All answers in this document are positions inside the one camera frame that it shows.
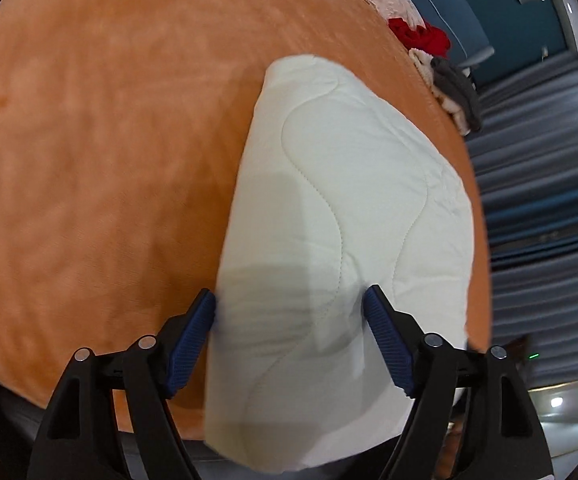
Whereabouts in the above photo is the grey-blue curtain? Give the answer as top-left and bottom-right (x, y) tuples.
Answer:
(466, 50), (578, 388)

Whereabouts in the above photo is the orange velvet bedspread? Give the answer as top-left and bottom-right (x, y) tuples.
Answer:
(0, 0), (492, 441)

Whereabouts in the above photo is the red cloth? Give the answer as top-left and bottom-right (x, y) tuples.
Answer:
(388, 17), (452, 57)

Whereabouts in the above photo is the blue padded headboard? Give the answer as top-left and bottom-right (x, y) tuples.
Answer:
(374, 0), (570, 91)

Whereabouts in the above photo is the cream quilted jacket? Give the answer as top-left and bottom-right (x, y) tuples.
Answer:
(204, 54), (476, 476)

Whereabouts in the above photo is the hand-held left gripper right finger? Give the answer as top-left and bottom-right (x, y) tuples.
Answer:
(363, 285), (554, 480)

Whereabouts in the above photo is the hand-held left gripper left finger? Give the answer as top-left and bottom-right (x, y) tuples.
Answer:
(26, 288), (216, 480)

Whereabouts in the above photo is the grey cloth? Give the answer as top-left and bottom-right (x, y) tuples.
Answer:
(430, 56), (482, 131)

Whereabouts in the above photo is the beige cloth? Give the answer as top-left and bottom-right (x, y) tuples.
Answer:
(409, 47), (472, 136)

